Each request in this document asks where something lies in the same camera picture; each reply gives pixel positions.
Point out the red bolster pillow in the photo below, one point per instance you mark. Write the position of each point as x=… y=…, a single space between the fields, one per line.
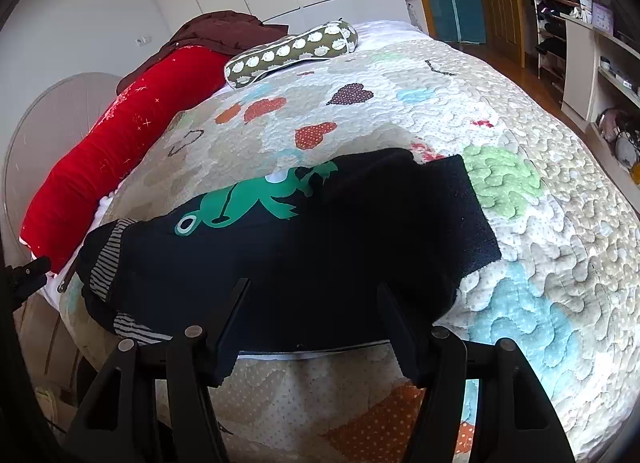
x=120 y=148

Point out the navy frog print sweater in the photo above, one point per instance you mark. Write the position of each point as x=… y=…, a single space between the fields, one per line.
x=320 y=263

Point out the white shelving desk unit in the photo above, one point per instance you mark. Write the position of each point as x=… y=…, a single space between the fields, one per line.
x=600 y=78

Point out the olive patterned pillow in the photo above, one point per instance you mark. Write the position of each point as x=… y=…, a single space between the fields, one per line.
x=295 y=50

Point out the dark brown blanket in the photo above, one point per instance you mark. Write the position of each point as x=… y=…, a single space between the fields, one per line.
x=210 y=35

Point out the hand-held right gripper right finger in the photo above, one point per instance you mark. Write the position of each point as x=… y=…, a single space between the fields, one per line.
x=400 y=328

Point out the cluttered clothes rack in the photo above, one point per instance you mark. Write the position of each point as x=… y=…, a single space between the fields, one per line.
x=555 y=8

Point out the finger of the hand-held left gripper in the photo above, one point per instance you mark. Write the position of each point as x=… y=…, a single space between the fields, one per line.
x=25 y=277

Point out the patchwork quilted bedspread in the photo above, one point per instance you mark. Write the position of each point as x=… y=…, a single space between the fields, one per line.
x=380 y=153

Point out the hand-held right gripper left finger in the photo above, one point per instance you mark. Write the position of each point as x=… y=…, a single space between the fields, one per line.
x=231 y=324

